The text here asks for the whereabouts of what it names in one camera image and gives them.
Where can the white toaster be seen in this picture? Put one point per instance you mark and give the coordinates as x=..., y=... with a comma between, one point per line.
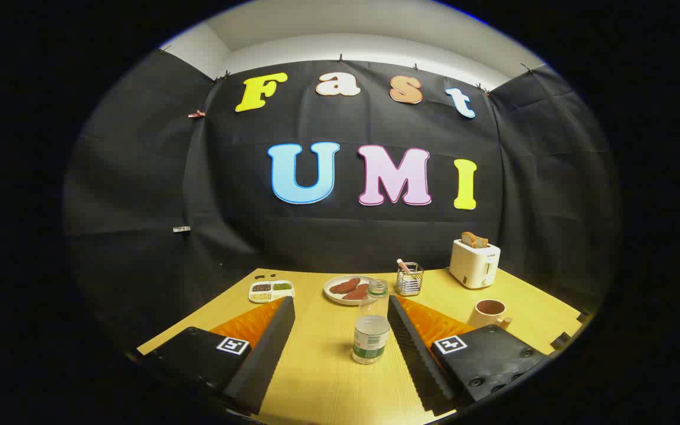
x=473, y=265

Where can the bread slice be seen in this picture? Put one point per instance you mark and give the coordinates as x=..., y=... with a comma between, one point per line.
x=481, y=241
x=468, y=239

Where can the wooden table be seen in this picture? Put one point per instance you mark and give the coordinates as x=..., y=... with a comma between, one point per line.
x=322, y=366

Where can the white divided condiment tray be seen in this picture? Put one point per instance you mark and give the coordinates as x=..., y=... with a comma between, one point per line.
x=270, y=291

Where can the brown meat patty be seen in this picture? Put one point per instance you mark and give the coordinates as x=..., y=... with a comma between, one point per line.
x=356, y=293
x=345, y=285

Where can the black backdrop cloth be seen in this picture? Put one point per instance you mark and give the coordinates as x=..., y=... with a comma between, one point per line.
x=228, y=177

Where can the pink stick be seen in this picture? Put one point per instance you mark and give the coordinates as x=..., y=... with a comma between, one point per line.
x=403, y=265

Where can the red clip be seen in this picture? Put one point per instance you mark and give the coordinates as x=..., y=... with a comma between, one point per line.
x=196, y=114

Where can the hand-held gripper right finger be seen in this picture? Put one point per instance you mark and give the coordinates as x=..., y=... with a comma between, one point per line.
x=417, y=354

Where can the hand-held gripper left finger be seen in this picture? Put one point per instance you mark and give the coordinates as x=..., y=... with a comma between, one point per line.
x=263, y=360

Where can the white round plate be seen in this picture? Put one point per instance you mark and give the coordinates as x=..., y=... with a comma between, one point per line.
x=333, y=295

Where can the black table clamp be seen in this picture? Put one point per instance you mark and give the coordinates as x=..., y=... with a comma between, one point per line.
x=583, y=317
x=561, y=341

